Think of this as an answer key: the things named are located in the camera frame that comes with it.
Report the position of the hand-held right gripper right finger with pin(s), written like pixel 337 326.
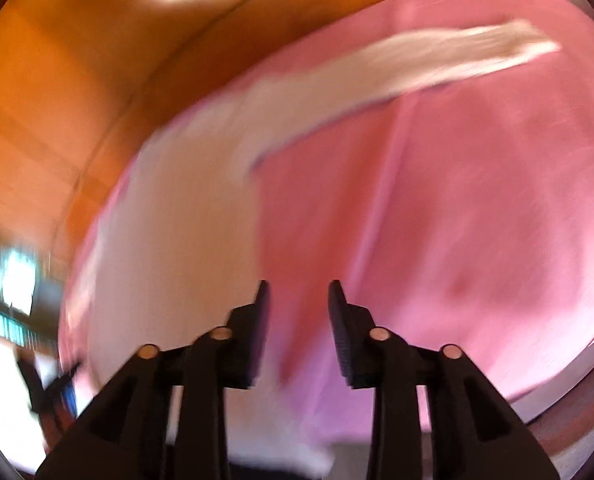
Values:
pixel 339 340

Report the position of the wooden wardrobe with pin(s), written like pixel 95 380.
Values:
pixel 77 85

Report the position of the pink blanket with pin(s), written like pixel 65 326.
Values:
pixel 452 210

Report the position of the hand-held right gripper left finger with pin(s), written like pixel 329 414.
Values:
pixel 258 332

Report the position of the wood framed mirror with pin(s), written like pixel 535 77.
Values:
pixel 12 280

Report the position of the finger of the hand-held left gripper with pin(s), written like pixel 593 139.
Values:
pixel 44 390

